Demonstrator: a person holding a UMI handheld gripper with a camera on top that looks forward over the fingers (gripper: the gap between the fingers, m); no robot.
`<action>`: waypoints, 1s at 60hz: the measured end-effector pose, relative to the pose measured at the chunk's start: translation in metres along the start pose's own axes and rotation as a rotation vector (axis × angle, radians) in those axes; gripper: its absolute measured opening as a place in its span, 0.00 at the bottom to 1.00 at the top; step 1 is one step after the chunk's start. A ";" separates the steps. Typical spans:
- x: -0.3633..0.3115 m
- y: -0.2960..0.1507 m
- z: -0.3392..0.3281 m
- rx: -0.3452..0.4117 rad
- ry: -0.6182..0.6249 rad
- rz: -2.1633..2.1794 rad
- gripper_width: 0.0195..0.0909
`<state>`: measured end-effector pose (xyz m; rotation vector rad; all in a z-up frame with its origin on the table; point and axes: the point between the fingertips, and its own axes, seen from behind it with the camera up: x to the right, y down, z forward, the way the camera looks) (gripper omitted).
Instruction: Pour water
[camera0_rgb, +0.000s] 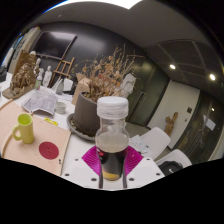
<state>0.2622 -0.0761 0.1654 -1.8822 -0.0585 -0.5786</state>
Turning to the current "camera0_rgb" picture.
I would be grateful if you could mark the wooden figure statue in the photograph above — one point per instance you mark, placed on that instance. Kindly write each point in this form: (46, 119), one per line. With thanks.
(170, 125)

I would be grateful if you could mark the long ceiling strip light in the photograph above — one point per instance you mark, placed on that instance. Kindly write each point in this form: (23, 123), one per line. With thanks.
(116, 2)

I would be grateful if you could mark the white chair with papers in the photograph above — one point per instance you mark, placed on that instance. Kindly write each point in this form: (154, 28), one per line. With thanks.
(156, 140)

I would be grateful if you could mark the small white cup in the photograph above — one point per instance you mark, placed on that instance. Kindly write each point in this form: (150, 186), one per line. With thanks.
(60, 107)

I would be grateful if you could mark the printed newspaper sheet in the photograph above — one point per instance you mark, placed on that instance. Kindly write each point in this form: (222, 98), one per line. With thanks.
(40, 101)

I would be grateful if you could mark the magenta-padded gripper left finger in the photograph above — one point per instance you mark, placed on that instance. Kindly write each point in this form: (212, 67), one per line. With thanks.
(75, 170)

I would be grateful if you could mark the yellow-green mug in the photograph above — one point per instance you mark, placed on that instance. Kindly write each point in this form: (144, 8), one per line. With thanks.
(26, 130)

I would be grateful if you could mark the white and green spray bottle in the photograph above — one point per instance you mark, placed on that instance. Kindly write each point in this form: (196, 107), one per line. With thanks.
(38, 81)

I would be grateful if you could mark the black backpack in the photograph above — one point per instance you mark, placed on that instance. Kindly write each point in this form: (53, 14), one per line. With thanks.
(170, 167)

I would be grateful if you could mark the small white figurine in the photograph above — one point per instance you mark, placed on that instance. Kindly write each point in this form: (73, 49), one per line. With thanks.
(47, 76)

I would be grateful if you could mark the small yellow tag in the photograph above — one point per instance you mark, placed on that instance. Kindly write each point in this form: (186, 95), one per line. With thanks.
(51, 121)

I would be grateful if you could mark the clear bottle with white cap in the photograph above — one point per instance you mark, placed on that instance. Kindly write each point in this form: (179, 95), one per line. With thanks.
(112, 143)

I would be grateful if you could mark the grey plant saucer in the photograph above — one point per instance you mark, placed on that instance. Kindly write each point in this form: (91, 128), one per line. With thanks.
(71, 125)

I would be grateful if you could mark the white cabinet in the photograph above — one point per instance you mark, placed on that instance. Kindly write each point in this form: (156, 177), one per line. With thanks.
(23, 43)

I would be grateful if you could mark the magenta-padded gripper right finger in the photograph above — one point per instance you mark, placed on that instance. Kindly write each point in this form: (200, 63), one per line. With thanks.
(148, 170)

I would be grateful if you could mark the wooden easel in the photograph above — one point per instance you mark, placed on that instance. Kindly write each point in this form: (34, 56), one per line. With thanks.
(61, 68)

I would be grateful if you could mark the light wooden board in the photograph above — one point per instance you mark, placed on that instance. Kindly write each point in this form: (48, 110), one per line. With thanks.
(20, 153)

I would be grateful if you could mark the grey glass bottle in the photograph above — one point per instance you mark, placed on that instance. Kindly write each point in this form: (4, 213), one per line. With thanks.
(59, 87)

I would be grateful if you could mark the black wall screen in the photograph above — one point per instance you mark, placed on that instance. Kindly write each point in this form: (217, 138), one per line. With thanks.
(53, 43)

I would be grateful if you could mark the flat round red coaster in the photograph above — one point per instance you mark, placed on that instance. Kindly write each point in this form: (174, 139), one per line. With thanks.
(49, 150)

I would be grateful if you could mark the dried plant in grey pot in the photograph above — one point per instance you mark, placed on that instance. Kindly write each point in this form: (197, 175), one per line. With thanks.
(85, 113)

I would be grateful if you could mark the round ceiling light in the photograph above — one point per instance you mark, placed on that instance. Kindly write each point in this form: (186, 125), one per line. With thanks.
(212, 77)
(172, 66)

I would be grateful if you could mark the stack of papers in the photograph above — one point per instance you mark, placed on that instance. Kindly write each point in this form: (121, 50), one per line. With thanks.
(138, 145)

